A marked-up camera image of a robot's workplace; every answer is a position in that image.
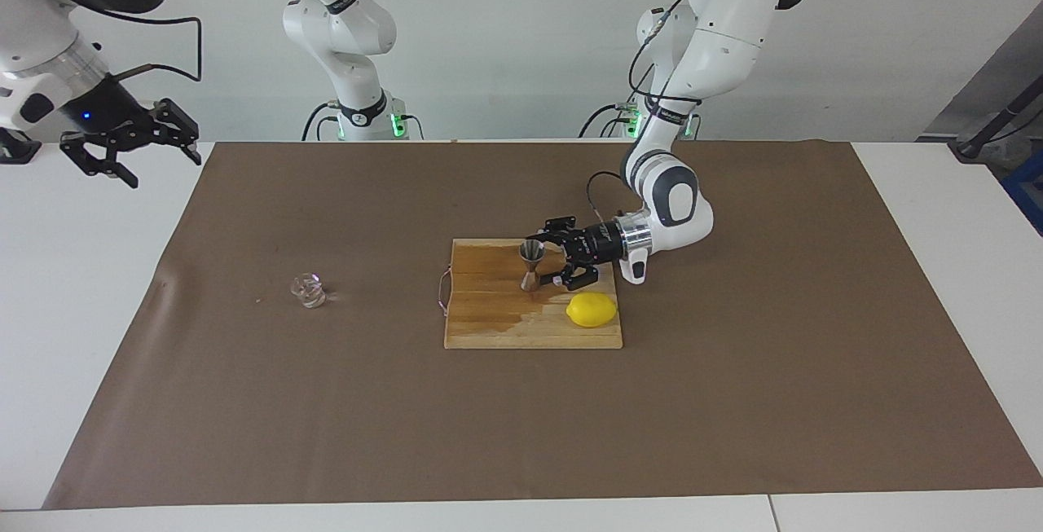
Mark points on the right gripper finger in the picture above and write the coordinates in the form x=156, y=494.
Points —
x=85, y=153
x=175, y=129

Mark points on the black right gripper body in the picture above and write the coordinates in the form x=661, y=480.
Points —
x=106, y=108

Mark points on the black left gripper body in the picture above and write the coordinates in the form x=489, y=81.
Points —
x=591, y=244

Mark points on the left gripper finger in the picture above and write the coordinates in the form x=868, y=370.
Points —
x=580, y=275
x=562, y=228

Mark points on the steel jigger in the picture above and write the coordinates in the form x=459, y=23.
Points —
x=531, y=253

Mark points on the small clear glass cup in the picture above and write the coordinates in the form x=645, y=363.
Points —
x=309, y=292

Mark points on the yellow lemon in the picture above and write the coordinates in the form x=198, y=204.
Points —
x=591, y=309

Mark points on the wooden cutting board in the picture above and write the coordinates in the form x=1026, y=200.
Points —
x=489, y=328

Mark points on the brown paper table mat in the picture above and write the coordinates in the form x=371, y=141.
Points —
x=521, y=418

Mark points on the black stand pole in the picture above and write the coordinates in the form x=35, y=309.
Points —
x=990, y=126

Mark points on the blue crate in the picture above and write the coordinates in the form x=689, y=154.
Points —
x=1028, y=190

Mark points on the black clamp mount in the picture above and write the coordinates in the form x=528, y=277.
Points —
x=12, y=151

